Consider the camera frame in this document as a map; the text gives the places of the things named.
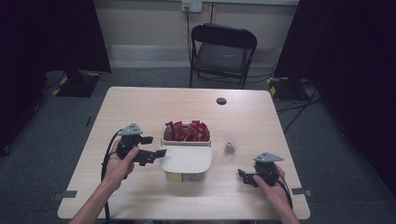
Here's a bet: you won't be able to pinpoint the black floor cables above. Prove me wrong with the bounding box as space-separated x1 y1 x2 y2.
275 85 322 135

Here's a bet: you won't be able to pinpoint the person's right hand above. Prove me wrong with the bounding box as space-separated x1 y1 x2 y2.
252 163 292 207

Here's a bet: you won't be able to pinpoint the hand-held gripper black cable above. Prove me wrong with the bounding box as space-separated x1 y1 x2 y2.
100 129 124 224
275 172 294 210

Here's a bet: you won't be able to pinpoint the left hand-held gripper black cable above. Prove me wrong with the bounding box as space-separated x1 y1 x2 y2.
100 129 124 224

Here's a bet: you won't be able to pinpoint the grey tape strip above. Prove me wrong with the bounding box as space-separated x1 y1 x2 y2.
52 189 78 202
290 187 313 198

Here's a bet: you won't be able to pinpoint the bunch of red packets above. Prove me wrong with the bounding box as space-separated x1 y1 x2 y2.
163 119 211 143

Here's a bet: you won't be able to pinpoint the white storage box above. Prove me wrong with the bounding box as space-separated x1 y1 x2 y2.
159 122 213 184

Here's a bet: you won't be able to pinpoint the right hand-held gripper black cable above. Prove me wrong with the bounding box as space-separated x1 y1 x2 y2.
275 172 294 210

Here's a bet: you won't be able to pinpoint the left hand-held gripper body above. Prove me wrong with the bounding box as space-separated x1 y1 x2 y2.
116 122 144 161

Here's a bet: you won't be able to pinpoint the black stand base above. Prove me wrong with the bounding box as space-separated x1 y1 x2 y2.
51 70 103 98
266 76 310 102

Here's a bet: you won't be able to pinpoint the white wall socket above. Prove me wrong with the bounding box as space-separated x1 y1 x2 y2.
181 0 204 13

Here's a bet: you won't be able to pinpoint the black folding chair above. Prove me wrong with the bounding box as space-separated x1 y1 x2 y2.
189 22 259 91

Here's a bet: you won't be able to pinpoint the person's left hand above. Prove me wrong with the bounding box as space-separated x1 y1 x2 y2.
102 139 140 191

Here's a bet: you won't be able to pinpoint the white box lid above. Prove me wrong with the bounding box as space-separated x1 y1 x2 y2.
159 145 213 174

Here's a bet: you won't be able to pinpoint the black curtain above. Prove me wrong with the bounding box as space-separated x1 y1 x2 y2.
274 0 396 199
0 0 112 157

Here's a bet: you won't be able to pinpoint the black wall socket cable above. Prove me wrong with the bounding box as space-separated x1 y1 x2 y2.
185 6 192 64

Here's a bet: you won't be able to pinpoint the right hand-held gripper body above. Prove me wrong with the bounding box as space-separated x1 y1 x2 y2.
253 151 285 187

